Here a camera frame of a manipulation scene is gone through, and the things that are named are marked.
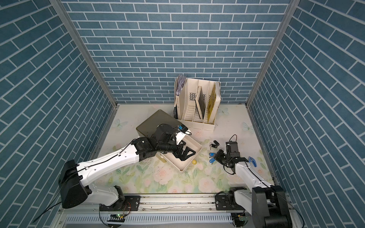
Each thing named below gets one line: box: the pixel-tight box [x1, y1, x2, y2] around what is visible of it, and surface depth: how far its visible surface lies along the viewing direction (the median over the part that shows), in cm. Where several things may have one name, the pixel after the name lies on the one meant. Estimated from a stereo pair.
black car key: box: [209, 140, 220, 151], surface depth 98 cm
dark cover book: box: [194, 85, 206, 120], surface depth 104 cm
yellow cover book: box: [207, 81, 222, 124], surface depth 96 cm
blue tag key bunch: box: [209, 152, 216, 165], surface depth 93 cm
